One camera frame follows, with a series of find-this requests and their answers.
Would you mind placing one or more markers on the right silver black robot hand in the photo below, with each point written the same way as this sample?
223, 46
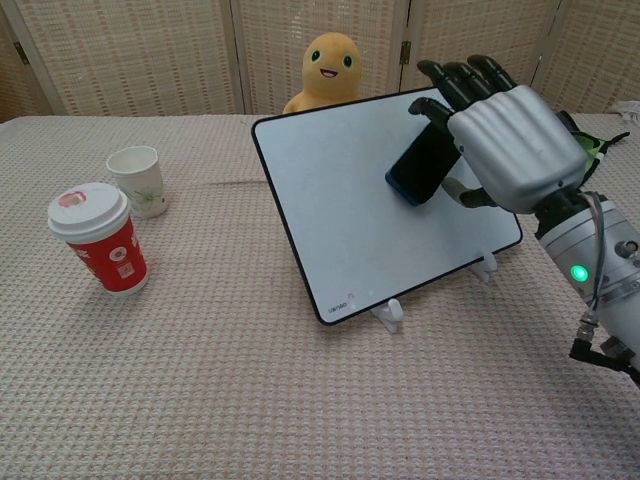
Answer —
520, 145

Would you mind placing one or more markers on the dark blue eraser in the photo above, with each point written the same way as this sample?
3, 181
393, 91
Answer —
420, 167

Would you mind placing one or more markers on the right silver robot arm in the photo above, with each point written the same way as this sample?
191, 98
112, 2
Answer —
595, 265

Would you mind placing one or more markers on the green microfibre cloth black trim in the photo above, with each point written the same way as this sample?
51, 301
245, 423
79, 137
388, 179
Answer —
595, 145

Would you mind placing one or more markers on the white crumpled cloth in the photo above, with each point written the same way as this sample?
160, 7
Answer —
627, 108

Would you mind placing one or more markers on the yellow plush toy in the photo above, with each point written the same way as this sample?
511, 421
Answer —
327, 65

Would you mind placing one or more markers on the white plastic easel stand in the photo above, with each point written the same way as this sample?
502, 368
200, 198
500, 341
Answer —
392, 315

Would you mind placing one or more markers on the beige waffle tablecloth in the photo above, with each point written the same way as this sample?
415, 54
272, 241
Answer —
225, 375

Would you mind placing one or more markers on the woven folding screen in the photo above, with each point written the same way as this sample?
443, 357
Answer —
150, 55

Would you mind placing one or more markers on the white paper cup green print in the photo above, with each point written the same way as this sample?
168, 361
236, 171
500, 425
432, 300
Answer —
140, 180

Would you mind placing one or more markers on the red paper cup white lid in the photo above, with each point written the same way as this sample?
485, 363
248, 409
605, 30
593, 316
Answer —
102, 240

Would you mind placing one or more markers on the white board with black frame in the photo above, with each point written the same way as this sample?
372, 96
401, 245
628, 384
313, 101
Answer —
340, 210

